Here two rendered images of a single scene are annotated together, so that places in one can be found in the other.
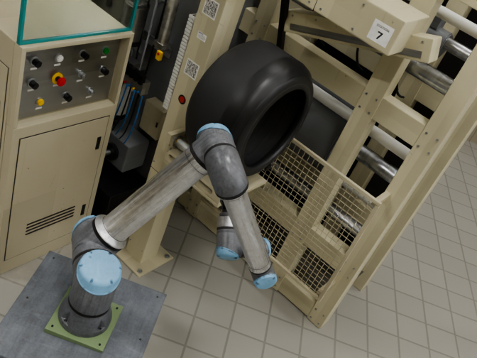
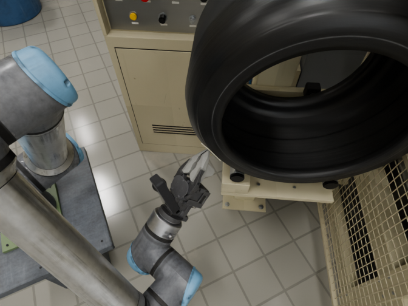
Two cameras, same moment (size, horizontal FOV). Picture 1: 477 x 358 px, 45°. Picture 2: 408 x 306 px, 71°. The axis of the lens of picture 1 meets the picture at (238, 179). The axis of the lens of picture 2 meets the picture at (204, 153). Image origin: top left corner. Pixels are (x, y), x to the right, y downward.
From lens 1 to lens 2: 1.95 m
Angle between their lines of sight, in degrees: 50
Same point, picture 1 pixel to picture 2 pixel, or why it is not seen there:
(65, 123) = (161, 47)
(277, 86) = (285, 22)
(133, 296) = (85, 225)
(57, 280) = not seen: hidden behind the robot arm
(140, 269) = (227, 203)
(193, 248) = (293, 215)
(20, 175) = (129, 82)
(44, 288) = not seen: hidden behind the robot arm
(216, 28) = not seen: outside the picture
